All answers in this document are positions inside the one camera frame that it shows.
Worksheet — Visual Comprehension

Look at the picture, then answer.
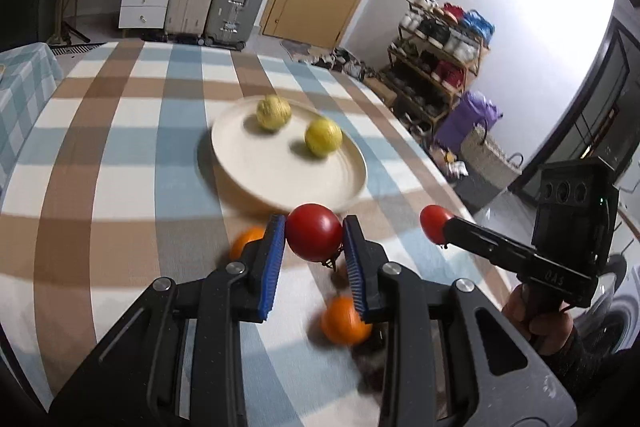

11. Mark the orange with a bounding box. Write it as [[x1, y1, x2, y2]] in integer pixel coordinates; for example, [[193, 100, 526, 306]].
[[321, 296, 373, 346], [229, 227, 267, 260]]

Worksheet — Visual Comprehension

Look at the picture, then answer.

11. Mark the red tomato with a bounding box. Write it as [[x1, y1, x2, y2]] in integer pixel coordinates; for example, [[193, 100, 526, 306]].
[[285, 203, 345, 264], [420, 205, 452, 245]]

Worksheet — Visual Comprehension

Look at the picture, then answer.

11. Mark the washing machine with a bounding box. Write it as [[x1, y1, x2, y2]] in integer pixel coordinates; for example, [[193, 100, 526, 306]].
[[565, 199, 640, 360]]

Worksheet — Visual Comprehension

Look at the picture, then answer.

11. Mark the person's right hand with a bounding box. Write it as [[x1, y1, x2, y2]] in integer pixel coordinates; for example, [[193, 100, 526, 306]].
[[502, 284, 575, 355]]

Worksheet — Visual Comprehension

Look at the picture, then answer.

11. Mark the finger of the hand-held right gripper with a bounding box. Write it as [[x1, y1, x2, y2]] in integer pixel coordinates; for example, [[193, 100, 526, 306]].
[[442, 217, 537, 278]]

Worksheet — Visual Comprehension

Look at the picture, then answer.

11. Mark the blue checked cloth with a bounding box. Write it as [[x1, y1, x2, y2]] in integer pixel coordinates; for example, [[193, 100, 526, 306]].
[[0, 42, 63, 192]]

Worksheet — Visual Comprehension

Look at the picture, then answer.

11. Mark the purple bag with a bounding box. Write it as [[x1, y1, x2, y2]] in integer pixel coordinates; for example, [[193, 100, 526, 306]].
[[434, 90, 503, 154]]

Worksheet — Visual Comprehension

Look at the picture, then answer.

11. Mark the woven basket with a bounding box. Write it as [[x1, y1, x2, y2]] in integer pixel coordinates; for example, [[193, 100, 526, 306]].
[[460, 124, 524, 191]]

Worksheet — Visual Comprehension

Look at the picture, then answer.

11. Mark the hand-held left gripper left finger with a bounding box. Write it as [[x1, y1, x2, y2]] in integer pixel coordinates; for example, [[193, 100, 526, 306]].
[[47, 214, 287, 427]]

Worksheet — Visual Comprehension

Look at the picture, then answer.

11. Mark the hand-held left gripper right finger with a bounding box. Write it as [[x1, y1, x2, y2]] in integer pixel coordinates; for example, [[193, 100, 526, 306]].
[[341, 215, 578, 427]]

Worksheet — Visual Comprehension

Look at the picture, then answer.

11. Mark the pile of shoes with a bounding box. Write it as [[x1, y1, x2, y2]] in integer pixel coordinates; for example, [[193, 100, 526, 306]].
[[310, 47, 383, 84]]

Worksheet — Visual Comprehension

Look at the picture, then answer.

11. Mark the wooden shoe rack with shoes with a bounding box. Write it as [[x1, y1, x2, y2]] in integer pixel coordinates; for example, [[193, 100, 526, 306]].
[[379, 0, 492, 134]]

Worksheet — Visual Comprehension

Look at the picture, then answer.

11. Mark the yellow-green lemon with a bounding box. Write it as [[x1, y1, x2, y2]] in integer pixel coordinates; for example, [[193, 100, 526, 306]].
[[256, 95, 292, 132], [304, 118, 343, 158]]

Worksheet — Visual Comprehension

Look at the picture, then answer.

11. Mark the grey floor rug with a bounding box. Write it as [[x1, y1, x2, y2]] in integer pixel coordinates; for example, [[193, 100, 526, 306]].
[[280, 39, 327, 64]]

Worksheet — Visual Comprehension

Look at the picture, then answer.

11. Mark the person's right forearm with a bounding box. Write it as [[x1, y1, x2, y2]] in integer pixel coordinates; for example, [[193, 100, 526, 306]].
[[542, 329, 618, 408]]

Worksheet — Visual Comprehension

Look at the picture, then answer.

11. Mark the small brownish orange fruit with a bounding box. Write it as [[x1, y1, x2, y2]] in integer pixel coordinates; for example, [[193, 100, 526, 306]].
[[330, 263, 351, 290]]

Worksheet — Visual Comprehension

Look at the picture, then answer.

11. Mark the cream round plate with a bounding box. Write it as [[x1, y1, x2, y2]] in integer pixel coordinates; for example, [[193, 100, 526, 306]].
[[210, 97, 368, 214]]

